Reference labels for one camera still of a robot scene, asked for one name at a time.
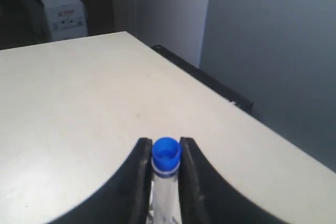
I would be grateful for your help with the blue capped tube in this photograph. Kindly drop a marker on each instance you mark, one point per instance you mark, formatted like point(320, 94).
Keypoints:
point(166, 158)

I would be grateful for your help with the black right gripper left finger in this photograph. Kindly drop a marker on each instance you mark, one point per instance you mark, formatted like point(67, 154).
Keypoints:
point(124, 198)

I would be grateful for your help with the black bar behind table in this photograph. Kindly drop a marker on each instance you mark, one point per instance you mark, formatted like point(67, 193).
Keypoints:
point(232, 96)

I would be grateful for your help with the white cardboard box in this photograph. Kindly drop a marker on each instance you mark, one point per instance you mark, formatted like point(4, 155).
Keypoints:
point(65, 19)

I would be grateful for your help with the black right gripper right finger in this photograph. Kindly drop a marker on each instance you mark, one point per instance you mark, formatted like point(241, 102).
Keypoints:
point(206, 197)

